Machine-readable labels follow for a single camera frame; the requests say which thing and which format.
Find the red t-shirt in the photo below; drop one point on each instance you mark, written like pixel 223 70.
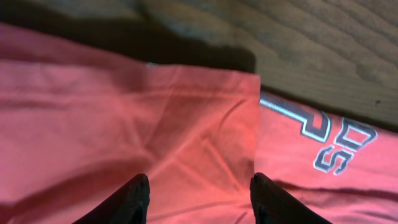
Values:
pixel 77 123

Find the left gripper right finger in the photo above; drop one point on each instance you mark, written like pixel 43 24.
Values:
pixel 273 205

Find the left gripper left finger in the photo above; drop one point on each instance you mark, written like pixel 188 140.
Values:
pixel 128 205

